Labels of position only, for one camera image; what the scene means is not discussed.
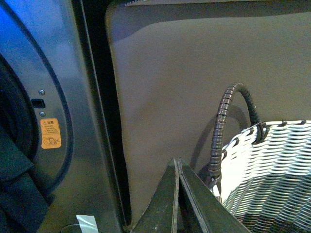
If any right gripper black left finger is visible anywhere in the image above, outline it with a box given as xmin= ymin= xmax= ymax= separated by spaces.
xmin=131 ymin=159 xmax=180 ymax=233

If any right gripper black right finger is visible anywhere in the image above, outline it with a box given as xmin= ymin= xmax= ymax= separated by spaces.
xmin=178 ymin=158 xmax=250 ymax=233

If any dark navy knit garment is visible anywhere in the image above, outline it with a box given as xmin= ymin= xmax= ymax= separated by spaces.
xmin=0 ymin=128 xmax=48 ymax=233

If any grey front-load washing machine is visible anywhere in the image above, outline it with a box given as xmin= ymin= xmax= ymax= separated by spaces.
xmin=0 ymin=0 xmax=132 ymax=233

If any white woven laundry basket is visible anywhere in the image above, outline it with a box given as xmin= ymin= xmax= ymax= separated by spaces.
xmin=210 ymin=120 xmax=311 ymax=233

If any orange warning sticker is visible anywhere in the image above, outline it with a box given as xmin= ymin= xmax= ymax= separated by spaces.
xmin=39 ymin=118 xmax=62 ymax=150

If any black wrapped basket handle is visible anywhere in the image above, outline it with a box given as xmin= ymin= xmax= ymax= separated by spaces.
xmin=208 ymin=83 xmax=267 ymax=179

